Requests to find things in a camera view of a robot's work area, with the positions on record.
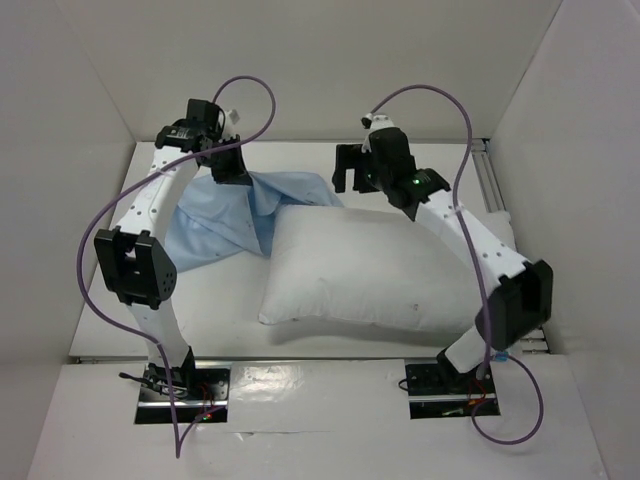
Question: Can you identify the light blue pillowcase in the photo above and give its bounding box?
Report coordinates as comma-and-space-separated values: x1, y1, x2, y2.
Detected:
165, 172, 343, 273

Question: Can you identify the white pillow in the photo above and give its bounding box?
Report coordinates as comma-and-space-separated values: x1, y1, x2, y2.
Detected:
257, 204, 514, 335

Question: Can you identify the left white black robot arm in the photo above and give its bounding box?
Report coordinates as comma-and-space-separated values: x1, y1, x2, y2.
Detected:
94, 99, 248, 399

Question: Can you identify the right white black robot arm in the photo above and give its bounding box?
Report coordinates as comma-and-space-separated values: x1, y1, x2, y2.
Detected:
332, 122, 553, 392

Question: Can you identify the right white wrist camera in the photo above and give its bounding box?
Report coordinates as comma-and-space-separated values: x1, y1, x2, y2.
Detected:
361, 113, 395, 153

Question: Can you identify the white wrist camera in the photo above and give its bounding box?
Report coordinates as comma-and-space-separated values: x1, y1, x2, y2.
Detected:
223, 109, 240, 127
361, 113, 395, 153

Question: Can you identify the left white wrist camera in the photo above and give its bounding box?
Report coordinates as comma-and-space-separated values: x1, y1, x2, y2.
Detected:
223, 109, 240, 127

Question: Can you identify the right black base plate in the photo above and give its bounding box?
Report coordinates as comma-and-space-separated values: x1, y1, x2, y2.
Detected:
398, 360, 500, 420

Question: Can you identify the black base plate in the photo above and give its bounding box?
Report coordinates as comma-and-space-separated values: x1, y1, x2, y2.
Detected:
134, 362, 231, 425
398, 360, 500, 420

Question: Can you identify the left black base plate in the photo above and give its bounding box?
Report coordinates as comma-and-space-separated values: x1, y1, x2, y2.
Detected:
134, 362, 231, 425

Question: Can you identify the aluminium extrusion rail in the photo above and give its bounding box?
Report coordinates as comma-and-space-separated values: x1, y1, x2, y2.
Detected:
472, 139, 550, 355

